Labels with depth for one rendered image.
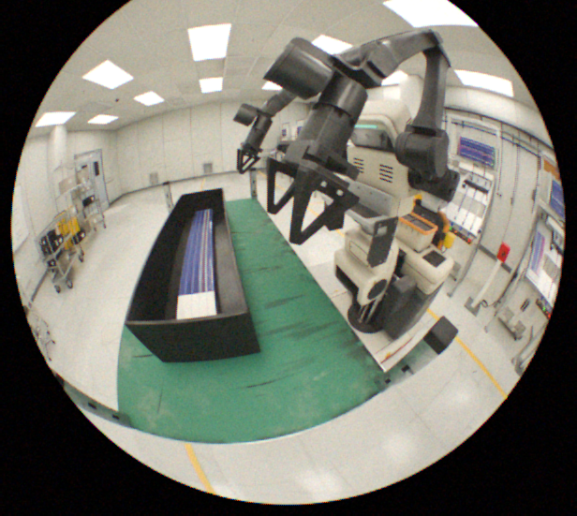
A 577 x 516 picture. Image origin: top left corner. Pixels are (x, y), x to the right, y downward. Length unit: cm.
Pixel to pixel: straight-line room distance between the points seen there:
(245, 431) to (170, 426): 11
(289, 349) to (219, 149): 741
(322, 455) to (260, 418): 102
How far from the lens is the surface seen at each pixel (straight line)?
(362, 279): 68
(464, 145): 243
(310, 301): 36
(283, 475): 130
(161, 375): 34
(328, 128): 20
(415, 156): 38
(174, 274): 46
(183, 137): 768
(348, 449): 130
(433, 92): 48
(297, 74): 20
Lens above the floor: 123
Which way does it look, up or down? 27 degrees down
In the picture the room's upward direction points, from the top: straight up
